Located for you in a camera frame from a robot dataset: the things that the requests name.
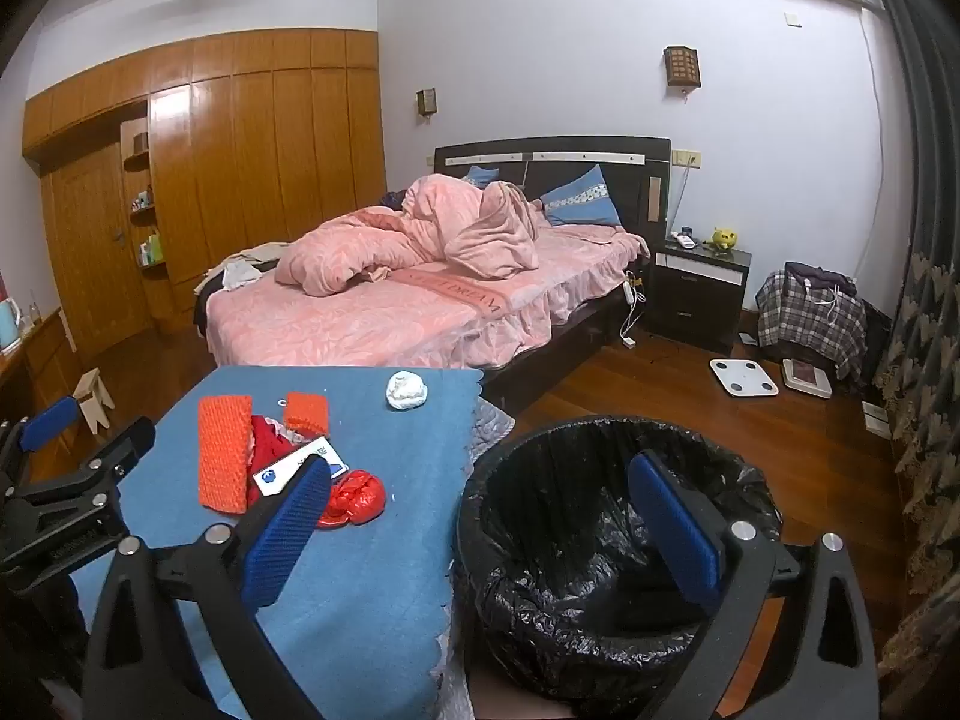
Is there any small wooden stool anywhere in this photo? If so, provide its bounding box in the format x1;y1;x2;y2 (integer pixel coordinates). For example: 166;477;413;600
58;367;117;436

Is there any plaid cloth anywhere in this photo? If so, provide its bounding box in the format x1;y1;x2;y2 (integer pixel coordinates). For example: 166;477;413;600
755;270;867;383

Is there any blue tablecloth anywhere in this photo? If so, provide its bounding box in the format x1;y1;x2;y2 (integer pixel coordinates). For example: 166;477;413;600
71;365;487;720

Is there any dark nightstand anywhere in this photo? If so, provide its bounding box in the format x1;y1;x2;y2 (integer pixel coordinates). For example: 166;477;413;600
649;246;753;353

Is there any grey patterned curtain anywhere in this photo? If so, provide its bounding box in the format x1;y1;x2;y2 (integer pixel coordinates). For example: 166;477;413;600
855;0;960;691

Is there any grey quilted cloth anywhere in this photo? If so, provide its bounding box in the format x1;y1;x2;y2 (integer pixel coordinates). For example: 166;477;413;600
465;397;517;466

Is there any pink duvet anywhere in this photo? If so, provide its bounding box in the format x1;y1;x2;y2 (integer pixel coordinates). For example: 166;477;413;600
274;174;541;293

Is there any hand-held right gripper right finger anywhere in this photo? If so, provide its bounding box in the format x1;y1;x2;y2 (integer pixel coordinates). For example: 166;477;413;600
628;451;880;720

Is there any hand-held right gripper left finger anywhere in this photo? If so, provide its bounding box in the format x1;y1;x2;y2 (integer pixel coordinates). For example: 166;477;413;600
81;454;335;720

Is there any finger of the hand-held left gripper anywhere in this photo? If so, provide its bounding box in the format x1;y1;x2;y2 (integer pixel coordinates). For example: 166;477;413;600
0;394;82;482
7;416;157;516

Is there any red glove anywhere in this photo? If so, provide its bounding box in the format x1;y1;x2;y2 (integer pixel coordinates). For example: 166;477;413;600
250;416;302;475

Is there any white power strip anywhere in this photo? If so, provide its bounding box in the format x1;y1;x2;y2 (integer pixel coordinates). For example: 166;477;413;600
619;270;650;351

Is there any white bathroom scale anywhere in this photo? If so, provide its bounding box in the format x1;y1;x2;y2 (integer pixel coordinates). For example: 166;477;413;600
709;357;782;400

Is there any white paper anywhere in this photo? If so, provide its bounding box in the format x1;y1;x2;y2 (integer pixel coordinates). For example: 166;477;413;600
385;371;430;412

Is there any pile of clothes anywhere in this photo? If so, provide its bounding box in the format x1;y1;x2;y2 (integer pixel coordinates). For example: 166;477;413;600
196;244;290;297

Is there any small white and blue box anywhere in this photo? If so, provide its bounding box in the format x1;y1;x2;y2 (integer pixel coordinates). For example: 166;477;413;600
251;435;350;500

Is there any dark purple garment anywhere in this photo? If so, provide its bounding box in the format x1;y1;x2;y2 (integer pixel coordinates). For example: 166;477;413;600
784;261;857;298

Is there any white scale with dark centre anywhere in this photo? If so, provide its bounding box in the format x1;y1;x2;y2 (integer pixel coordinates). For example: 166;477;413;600
781;358;835;399

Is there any wooden wardrobe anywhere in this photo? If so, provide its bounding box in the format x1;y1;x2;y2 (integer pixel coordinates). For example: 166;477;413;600
21;28;391;368

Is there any black bin with black bag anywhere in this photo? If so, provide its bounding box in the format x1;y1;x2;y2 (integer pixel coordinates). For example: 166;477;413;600
454;416;785;706

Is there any wooden sideboard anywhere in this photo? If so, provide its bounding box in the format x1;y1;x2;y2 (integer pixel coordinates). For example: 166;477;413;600
0;307;83;458

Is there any blue pillow with white lace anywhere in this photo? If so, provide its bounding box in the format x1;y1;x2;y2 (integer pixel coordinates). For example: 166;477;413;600
538;163;625;229

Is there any large wooden wall lamp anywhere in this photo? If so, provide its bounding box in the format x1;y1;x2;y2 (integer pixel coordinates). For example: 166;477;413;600
663;45;701;95

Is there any dark bed with pink sheet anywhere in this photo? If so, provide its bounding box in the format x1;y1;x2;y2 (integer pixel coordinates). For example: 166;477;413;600
193;136;672;421

